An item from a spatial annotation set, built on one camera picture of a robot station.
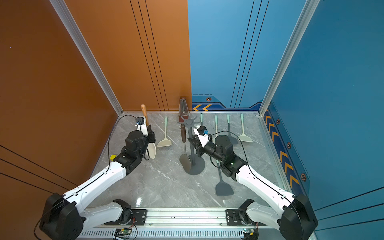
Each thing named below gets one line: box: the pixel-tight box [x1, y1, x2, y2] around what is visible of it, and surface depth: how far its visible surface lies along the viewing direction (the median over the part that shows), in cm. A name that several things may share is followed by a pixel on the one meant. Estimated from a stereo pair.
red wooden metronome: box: [178, 98, 189, 123], surface depth 111 cm
